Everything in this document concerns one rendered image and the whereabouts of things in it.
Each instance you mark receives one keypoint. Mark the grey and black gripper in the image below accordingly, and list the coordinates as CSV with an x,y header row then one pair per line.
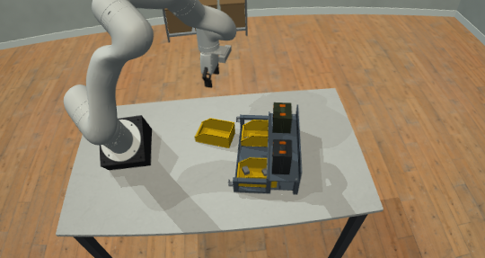
x,y
208,62

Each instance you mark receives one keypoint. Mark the yellow open-front bin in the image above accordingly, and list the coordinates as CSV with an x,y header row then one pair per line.
x,y
255,165
216,132
256,132

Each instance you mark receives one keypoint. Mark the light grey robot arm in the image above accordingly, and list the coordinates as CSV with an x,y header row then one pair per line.
x,y
132,36

